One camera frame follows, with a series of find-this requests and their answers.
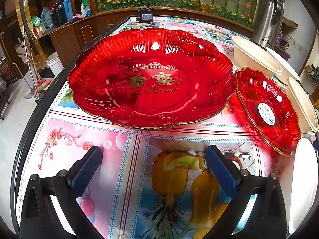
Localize tangled cables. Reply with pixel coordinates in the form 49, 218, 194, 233
282, 36, 293, 50

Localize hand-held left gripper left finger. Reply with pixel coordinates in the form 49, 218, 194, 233
21, 145, 105, 239

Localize dark green yellow bundle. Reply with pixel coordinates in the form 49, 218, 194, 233
305, 65, 319, 80

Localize fruit printed tablecloth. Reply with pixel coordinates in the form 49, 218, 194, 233
16, 16, 317, 239

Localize wooden side cabinet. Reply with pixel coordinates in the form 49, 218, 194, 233
274, 17, 298, 60

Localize small black device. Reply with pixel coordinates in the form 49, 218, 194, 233
136, 4, 154, 23

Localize black thermos jug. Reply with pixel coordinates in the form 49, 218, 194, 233
51, 0, 67, 25

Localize large red plate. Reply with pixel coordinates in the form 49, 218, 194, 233
67, 27, 237, 130

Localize white bottle with green cap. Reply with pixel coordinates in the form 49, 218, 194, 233
80, 0, 91, 17

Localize small red plate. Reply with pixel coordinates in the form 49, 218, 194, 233
235, 67, 302, 157

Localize curved wooden counter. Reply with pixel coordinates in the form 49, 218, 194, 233
32, 6, 255, 68

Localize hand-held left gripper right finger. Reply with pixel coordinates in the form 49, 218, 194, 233
205, 144, 287, 239

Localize floor mop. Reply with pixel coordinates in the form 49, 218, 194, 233
16, 52, 46, 104

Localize white bucket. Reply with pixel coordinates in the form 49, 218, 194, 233
46, 52, 64, 76

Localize grey blue water jug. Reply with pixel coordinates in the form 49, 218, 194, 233
40, 7, 54, 29

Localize stainless steel thermos jug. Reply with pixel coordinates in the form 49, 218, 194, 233
250, 0, 285, 49

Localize cream disposable bowl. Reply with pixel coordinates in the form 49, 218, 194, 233
230, 36, 283, 75
285, 77, 319, 133

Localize green packet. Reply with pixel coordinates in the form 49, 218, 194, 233
29, 15, 41, 28

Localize white disposable bowl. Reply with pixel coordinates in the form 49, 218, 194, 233
265, 47, 301, 85

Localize white plate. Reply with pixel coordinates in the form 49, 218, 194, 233
288, 138, 319, 234

